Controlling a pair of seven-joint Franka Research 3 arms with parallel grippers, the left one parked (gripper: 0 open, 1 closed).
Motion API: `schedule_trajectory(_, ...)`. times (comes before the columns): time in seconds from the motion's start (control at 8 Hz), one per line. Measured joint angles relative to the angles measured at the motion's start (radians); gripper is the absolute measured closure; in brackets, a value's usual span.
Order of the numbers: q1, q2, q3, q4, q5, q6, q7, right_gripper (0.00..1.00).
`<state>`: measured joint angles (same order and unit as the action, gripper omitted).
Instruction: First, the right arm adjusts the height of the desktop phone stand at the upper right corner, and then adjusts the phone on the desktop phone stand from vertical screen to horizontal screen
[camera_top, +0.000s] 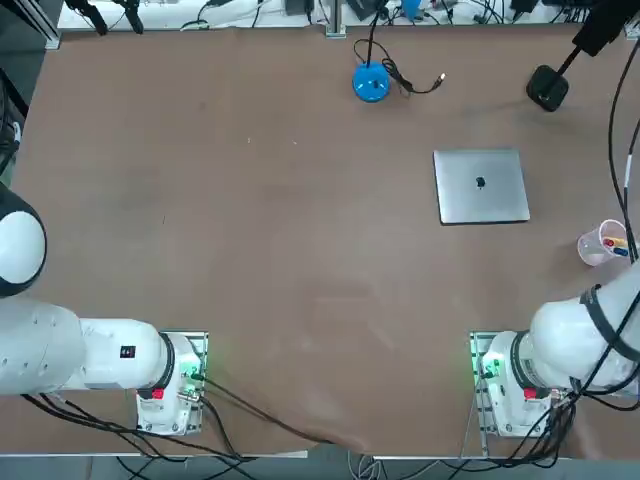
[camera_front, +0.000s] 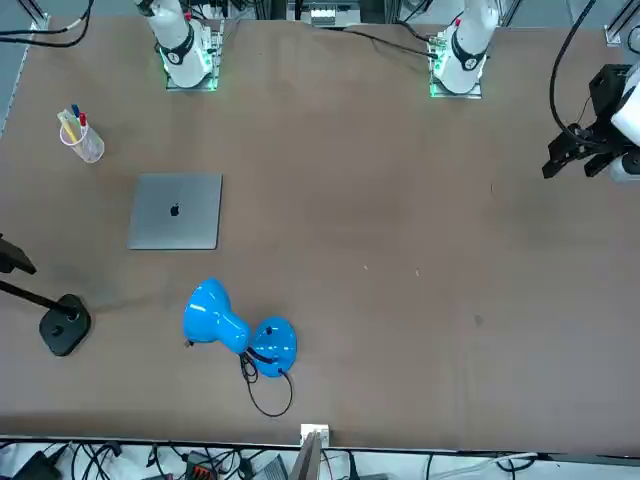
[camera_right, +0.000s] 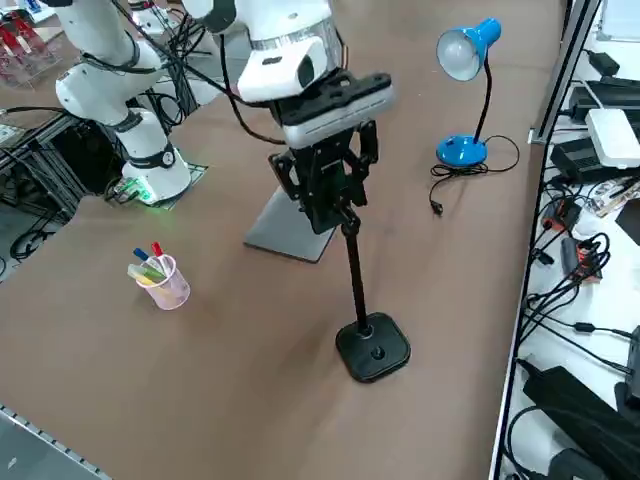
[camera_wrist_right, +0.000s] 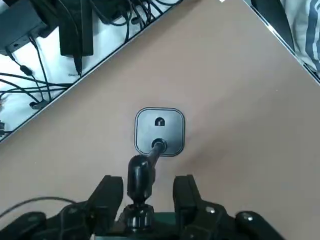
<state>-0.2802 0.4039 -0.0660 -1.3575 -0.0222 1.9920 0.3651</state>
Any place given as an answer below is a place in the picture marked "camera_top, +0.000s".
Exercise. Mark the black desktop phone stand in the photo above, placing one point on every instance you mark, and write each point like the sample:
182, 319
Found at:
547, 87

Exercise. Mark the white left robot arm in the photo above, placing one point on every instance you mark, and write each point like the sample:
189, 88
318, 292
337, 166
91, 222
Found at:
50, 350

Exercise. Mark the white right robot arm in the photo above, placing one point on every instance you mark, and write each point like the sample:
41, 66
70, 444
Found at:
565, 340

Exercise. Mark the blue desk lamp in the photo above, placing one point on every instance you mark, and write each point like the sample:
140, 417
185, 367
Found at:
371, 87

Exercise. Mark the pink mesh pen cup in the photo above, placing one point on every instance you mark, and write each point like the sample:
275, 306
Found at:
592, 250

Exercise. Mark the red capped marker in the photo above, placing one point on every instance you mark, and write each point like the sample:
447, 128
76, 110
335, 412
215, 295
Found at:
609, 243

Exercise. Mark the black tripod leg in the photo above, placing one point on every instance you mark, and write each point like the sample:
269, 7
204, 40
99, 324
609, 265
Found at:
132, 17
95, 17

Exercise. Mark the yellow highlighter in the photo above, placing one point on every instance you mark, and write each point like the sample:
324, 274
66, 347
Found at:
619, 242

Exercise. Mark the blue capped marker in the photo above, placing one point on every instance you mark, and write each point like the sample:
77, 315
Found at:
621, 252

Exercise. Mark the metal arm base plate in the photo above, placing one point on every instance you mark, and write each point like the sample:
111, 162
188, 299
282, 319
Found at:
200, 350
477, 350

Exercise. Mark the aluminium frame post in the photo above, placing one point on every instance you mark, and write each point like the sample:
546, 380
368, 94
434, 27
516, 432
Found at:
336, 20

